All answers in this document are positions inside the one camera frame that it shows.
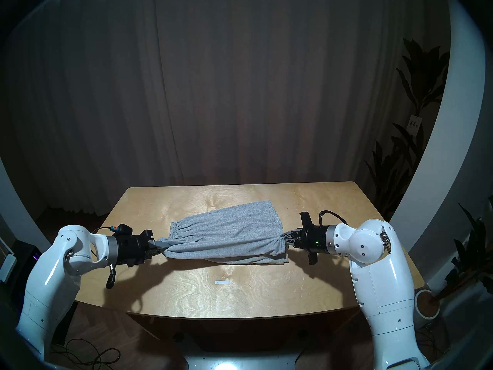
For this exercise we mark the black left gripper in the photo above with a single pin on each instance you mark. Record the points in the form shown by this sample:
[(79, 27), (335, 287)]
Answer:
[(133, 249)]

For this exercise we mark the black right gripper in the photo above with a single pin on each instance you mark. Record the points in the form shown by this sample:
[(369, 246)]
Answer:
[(316, 240)]

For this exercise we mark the grey pants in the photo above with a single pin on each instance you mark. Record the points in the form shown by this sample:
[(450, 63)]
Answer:
[(231, 234)]

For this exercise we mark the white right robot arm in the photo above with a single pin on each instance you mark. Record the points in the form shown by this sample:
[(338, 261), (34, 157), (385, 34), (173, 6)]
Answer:
[(385, 280)]

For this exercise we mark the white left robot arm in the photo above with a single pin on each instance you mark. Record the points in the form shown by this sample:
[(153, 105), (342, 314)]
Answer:
[(50, 273)]

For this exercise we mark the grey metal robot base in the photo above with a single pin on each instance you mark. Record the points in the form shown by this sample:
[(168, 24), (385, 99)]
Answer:
[(238, 361)]

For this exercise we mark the black computer tower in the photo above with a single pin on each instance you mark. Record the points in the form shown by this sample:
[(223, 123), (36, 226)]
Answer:
[(19, 273)]

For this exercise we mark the white round plant pot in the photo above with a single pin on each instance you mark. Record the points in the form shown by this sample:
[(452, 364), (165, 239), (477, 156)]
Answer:
[(425, 313)]

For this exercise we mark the small white box device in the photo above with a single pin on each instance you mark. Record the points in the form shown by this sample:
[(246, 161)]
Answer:
[(7, 268)]

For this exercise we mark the brown pleated curtain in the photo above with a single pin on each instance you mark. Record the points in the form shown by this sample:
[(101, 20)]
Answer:
[(231, 91)]

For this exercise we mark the white plant tag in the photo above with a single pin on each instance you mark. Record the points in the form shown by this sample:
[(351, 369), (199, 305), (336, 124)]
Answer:
[(414, 125)]

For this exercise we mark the small dark potted plant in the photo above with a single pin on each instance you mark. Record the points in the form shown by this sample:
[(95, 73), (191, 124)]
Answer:
[(472, 253)]

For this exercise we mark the tall dark leafy plant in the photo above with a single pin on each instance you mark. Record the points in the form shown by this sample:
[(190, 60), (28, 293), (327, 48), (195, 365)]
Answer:
[(418, 80)]

